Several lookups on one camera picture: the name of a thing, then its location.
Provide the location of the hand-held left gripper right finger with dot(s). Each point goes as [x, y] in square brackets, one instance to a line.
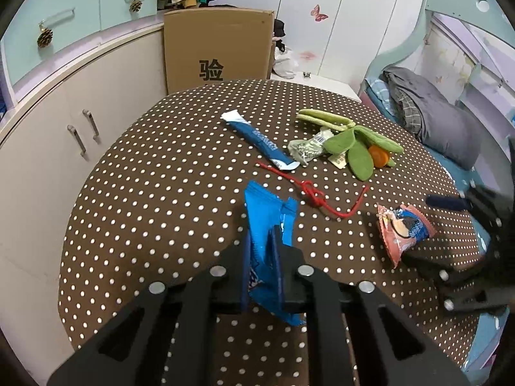
[295, 277]

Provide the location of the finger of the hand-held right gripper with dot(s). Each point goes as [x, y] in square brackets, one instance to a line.
[446, 202]
[426, 265]

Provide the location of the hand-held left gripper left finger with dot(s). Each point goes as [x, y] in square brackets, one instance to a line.
[229, 273]

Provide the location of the pink snack wrapper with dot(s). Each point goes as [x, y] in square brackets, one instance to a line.
[402, 229]

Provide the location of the blue snack packet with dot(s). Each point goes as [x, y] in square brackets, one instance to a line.
[261, 225]

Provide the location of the blue patterned bedsheet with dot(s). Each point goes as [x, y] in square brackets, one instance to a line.
[454, 173]

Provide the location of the grey duvet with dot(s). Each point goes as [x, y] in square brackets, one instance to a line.
[442, 124]

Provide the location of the orange round toy piece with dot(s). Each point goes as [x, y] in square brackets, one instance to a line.
[378, 156]

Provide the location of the brown polka-dot tablecloth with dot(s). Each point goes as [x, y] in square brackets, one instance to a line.
[161, 209]

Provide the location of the plaid pillow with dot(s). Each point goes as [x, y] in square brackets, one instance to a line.
[408, 112]

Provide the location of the green leaf plush toy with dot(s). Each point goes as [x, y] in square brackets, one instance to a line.
[354, 144]

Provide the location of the small beige tag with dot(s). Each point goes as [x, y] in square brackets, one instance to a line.
[338, 160]

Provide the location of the striped blue pillow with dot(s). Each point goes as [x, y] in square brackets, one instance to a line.
[378, 92]

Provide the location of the blue white stick sachet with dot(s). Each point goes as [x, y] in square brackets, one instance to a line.
[257, 138]

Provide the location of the white wardrobe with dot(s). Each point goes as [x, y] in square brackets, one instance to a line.
[346, 28]

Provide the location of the faded pink butterfly sticker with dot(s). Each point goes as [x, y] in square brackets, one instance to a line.
[308, 55]

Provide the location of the white plastic bag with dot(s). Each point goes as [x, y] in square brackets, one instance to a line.
[285, 66]

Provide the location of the beige floor cabinet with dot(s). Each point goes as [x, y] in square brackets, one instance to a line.
[40, 169]

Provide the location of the large cardboard box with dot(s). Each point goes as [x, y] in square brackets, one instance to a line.
[217, 40]

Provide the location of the black clothes pile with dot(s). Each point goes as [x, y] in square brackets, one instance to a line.
[279, 30]

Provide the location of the pinecone ornament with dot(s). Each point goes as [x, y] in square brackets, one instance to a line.
[136, 7]
[45, 38]

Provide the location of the teal drawer unit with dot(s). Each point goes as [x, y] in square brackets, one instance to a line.
[80, 24]

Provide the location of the lilac wall shelf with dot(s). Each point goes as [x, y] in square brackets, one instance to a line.
[483, 84]

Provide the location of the teal bunk bed frame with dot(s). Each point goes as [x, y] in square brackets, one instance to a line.
[418, 32]

